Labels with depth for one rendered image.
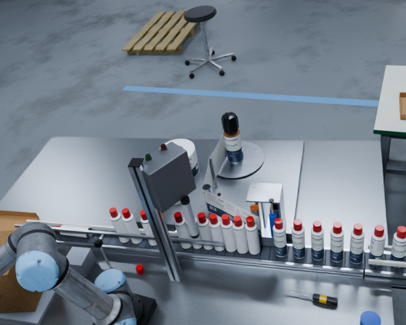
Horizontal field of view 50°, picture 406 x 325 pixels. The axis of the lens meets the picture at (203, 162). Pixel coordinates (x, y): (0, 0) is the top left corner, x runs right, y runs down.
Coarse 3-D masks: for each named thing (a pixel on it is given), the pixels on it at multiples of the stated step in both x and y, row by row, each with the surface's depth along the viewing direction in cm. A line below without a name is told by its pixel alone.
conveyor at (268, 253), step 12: (60, 240) 217; (72, 240) 215; (84, 240) 213; (108, 240) 210; (144, 240) 206; (192, 252) 196; (204, 252) 195; (216, 252) 193; (228, 252) 192; (264, 252) 189; (288, 252) 187; (324, 252) 183; (348, 252) 181; (324, 264) 179; (336, 264) 178; (348, 264) 177; (360, 264) 176
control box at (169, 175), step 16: (176, 144) 159; (144, 160) 155; (160, 160) 153; (176, 160) 154; (144, 176) 152; (160, 176) 152; (176, 176) 157; (192, 176) 162; (160, 192) 155; (176, 192) 160; (160, 208) 158
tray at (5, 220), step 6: (0, 210) 244; (6, 210) 243; (0, 216) 245; (6, 216) 244; (12, 216) 243; (18, 216) 243; (24, 216) 241; (30, 216) 240; (36, 216) 238; (0, 222) 241; (6, 222) 240; (12, 222) 239; (18, 222) 238; (24, 222) 238; (0, 228) 237; (6, 228) 237; (12, 228) 236
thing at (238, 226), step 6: (234, 222) 180; (240, 222) 179; (234, 228) 181; (240, 228) 180; (234, 234) 184; (240, 234) 182; (240, 240) 184; (246, 240) 186; (240, 246) 187; (246, 246) 188; (240, 252) 190; (246, 252) 190
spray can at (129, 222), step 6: (126, 210) 194; (126, 216) 194; (132, 216) 197; (126, 222) 196; (132, 222) 197; (126, 228) 199; (132, 228) 198; (138, 228) 202; (138, 234) 202; (132, 240) 204; (138, 240) 204
